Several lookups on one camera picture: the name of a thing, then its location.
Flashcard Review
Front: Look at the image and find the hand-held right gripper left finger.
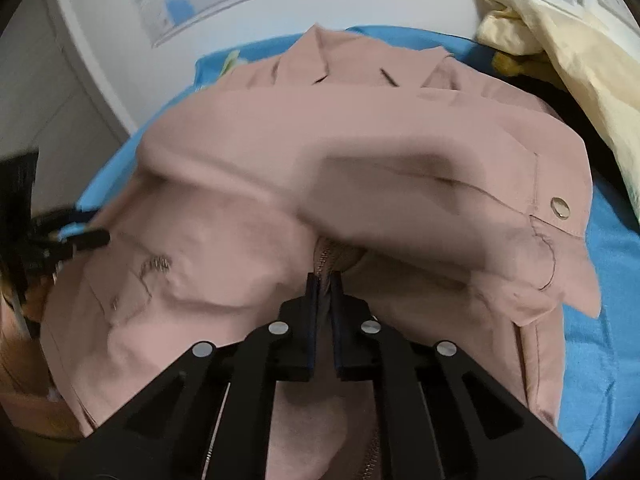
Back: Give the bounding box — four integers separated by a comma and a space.
60, 272, 321, 480

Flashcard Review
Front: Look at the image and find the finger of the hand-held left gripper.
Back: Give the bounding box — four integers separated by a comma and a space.
35, 229, 112, 272
32, 205, 97, 233

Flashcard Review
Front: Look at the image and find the blue floral bed sheet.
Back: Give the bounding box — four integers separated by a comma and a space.
75, 25, 640, 480

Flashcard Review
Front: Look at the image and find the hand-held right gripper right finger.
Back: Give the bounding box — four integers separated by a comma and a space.
330, 272, 586, 480

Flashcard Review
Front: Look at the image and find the black cloth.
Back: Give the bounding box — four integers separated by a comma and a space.
510, 72, 623, 171

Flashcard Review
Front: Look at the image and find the grey wardrobe door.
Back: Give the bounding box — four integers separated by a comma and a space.
0, 0, 138, 211

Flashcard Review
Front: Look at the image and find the cream yellow cloth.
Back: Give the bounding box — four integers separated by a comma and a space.
474, 0, 640, 221

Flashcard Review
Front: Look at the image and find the pink jacket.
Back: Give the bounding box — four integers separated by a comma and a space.
39, 24, 603, 480

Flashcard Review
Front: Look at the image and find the mustard yellow cloth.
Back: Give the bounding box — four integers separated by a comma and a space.
492, 49, 562, 87

